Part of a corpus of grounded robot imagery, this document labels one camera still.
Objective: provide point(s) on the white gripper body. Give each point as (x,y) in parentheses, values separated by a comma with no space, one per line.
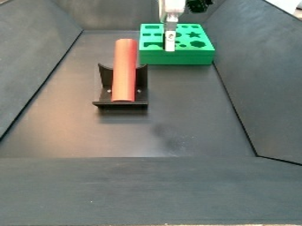
(169,9)

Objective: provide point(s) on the black cradle fixture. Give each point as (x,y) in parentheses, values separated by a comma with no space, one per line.
(104,102)

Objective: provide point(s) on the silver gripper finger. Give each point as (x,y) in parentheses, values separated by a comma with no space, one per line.
(169,31)

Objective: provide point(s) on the red cylinder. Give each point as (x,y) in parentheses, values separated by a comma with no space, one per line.
(124,71)

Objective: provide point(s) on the green shape sorter block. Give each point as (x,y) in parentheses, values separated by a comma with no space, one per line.
(194,49)

